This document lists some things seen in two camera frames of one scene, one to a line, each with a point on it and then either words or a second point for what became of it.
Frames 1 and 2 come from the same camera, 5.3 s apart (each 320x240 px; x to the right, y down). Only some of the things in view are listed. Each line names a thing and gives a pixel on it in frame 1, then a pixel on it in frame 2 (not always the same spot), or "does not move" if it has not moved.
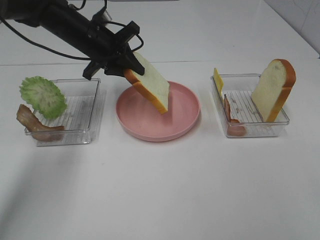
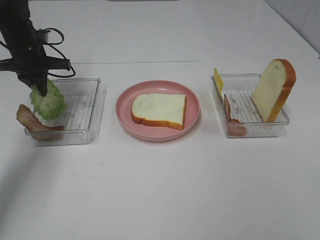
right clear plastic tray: (239, 89) does not move
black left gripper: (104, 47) → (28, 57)
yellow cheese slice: (219, 81) does not move
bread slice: (152, 84) → (161, 110)
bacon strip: (39, 131) does not move
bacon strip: (235, 128) does not move
